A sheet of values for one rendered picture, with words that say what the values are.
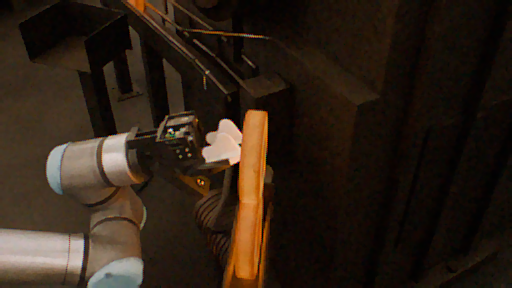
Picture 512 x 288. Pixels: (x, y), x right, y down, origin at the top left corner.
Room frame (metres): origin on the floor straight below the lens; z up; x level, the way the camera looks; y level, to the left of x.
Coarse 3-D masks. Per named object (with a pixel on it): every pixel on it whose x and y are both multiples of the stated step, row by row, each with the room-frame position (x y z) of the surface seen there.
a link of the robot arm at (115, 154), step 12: (108, 144) 0.65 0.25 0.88; (120, 144) 0.64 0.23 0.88; (108, 156) 0.63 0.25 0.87; (120, 156) 0.62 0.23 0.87; (108, 168) 0.61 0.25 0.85; (120, 168) 0.61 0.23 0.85; (132, 168) 0.62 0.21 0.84; (120, 180) 0.61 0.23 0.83; (132, 180) 0.61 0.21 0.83; (144, 180) 0.63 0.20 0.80
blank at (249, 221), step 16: (240, 208) 0.58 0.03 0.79; (256, 208) 0.58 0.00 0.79; (240, 224) 0.55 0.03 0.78; (256, 224) 0.56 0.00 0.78; (240, 240) 0.53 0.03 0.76; (256, 240) 0.55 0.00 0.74; (240, 256) 0.52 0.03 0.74; (256, 256) 0.55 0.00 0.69; (240, 272) 0.51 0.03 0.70; (256, 272) 0.55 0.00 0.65
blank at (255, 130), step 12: (252, 120) 0.63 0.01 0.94; (264, 120) 0.64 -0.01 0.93; (252, 132) 0.61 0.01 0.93; (264, 132) 0.63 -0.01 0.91; (252, 144) 0.59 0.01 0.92; (264, 144) 0.67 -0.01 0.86; (240, 156) 0.58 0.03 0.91; (252, 156) 0.58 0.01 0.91; (264, 156) 0.66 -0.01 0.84; (240, 168) 0.57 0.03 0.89; (252, 168) 0.57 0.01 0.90; (264, 168) 0.67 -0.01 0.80; (240, 180) 0.56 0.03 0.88; (252, 180) 0.56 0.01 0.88; (240, 192) 0.56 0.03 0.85; (252, 192) 0.56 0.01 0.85
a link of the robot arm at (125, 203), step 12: (120, 192) 0.65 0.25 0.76; (132, 192) 0.68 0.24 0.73; (84, 204) 0.63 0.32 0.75; (96, 204) 0.62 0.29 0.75; (108, 204) 0.63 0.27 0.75; (120, 204) 0.64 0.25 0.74; (132, 204) 0.65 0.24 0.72; (96, 216) 0.61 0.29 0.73; (108, 216) 0.61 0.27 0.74; (132, 216) 0.62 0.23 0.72; (144, 216) 0.67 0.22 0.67
